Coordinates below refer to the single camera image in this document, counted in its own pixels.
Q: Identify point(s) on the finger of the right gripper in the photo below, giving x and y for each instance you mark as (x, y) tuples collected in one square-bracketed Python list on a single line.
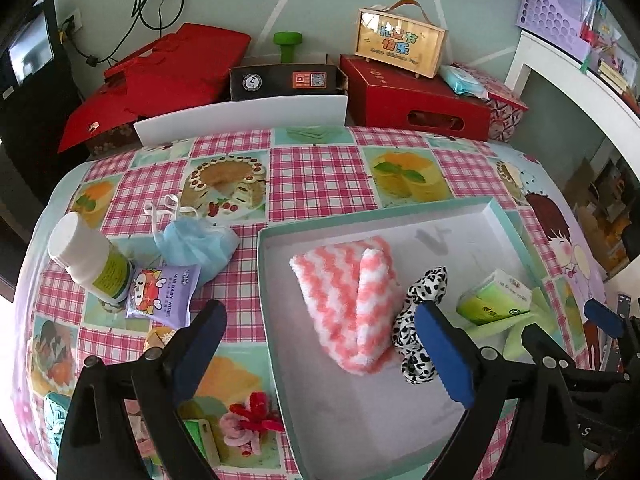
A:
[(607, 324)]

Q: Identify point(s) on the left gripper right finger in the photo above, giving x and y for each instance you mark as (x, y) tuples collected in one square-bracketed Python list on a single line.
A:
[(543, 442)]

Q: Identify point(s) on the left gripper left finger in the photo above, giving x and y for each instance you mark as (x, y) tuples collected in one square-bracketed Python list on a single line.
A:
[(97, 440)]

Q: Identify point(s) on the leopard print scrunchie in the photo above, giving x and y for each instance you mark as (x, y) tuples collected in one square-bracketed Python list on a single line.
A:
[(416, 365)]

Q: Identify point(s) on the red pink knitted flower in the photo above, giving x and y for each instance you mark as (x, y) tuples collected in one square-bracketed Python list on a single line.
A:
[(245, 424)]

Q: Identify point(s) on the small green tissue pack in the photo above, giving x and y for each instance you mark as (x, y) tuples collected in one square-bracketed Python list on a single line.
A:
[(498, 297)]

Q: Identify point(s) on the blue surgical face mask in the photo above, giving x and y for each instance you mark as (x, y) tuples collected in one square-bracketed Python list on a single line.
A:
[(185, 238)]

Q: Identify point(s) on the pink white zigzag towel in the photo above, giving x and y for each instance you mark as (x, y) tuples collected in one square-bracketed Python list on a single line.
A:
[(352, 294)]

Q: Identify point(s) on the pink lace fabric bundle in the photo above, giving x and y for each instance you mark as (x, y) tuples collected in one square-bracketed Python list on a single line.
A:
[(141, 433)]

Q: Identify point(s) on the green cloth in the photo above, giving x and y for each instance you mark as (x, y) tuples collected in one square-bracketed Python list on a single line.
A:
[(506, 335)]

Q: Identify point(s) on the teal embossed plastic box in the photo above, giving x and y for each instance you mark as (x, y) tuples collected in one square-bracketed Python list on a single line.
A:
[(55, 408)]

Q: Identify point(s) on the purple baby wipes packet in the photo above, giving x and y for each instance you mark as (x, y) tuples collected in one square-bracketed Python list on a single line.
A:
[(163, 294)]

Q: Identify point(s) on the white pill bottle green label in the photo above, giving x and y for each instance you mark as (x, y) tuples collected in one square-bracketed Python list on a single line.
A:
[(90, 259)]

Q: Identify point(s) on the teal shallow cardboard tray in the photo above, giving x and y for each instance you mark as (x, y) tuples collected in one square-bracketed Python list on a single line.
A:
[(376, 426)]

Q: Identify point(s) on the colourful patterned tablecloth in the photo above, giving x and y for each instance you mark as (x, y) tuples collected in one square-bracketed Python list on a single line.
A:
[(305, 180)]

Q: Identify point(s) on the white shelf desk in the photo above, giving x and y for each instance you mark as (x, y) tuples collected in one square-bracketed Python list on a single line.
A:
[(599, 102)]

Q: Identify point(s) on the red patterned gift box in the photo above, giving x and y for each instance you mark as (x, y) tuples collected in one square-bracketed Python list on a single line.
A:
[(506, 109)]

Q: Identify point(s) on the blue wet wipes pack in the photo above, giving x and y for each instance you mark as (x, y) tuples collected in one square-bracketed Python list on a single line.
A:
[(462, 83)]

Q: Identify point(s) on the purple perforated file holder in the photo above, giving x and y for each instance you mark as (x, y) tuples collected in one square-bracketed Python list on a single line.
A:
[(559, 22)]

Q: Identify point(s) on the black cabinet with monitor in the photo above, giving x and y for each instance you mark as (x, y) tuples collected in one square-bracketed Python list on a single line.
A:
[(38, 94)]

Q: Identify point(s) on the red gift box with window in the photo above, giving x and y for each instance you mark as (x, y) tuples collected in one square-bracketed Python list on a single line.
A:
[(384, 96)]

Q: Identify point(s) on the black box with QR label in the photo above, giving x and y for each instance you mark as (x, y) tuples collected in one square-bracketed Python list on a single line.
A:
[(270, 80)]

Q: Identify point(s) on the red open gift bag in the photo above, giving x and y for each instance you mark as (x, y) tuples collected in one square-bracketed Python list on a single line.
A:
[(184, 69)]

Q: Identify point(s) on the green dumbbell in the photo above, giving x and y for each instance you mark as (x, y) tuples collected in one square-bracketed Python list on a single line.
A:
[(287, 43)]

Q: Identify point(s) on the yellow wooden handle box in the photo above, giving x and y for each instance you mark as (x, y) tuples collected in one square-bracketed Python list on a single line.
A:
[(401, 35)]

